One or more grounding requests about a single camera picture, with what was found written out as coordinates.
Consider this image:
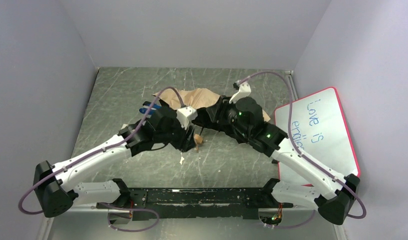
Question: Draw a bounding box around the aluminium frame rail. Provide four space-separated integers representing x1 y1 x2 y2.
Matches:
65 203 129 214

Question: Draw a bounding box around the pink-framed whiteboard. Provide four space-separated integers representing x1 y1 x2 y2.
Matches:
291 87 360 177

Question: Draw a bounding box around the beige folding umbrella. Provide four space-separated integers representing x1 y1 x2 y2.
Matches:
152 88 282 156

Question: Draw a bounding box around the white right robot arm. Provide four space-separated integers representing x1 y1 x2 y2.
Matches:
194 96 360 225

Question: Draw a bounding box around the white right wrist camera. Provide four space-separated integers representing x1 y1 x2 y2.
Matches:
229 81 251 104

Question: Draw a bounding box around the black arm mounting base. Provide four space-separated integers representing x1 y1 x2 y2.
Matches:
112 187 293 221

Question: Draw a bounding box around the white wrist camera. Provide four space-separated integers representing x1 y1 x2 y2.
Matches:
176 106 198 130
229 81 251 104

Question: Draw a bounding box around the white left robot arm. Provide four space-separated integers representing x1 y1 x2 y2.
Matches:
34 106 198 218

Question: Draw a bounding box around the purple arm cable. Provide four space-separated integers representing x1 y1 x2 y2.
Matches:
18 86 186 216
233 70 367 230

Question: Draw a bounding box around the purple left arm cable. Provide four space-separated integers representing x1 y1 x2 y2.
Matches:
18 86 186 216

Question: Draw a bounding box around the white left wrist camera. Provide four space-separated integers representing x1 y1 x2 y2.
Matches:
176 106 198 130

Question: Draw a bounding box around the blue stapler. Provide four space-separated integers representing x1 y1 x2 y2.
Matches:
139 101 161 115

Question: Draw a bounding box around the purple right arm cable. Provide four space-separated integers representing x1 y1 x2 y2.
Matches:
233 70 367 230

